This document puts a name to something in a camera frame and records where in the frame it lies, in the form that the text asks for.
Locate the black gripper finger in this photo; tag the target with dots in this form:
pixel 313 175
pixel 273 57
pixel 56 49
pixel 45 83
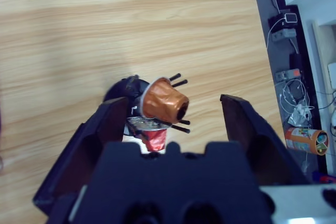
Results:
pixel 262 150
pixel 86 150

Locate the orange cardboard tube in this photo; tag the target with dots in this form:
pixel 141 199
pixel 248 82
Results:
pixel 302 138

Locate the red coffee capsule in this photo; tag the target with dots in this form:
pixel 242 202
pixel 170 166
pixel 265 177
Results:
pixel 157 138

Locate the black floor strip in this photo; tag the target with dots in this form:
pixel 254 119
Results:
pixel 313 119

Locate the white charger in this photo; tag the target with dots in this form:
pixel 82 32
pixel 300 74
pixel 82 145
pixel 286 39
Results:
pixel 291 18

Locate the black capsule holder with rods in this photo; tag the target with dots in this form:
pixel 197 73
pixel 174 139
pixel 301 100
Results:
pixel 118 90

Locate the orange coffee capsule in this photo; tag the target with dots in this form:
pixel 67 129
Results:
pixel 162 100

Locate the grey power strip orange switch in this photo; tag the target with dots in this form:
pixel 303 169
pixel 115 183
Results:
pixel 284 75

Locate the black power strip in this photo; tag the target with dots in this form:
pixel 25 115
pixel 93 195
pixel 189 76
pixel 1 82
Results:
pixel 278 22

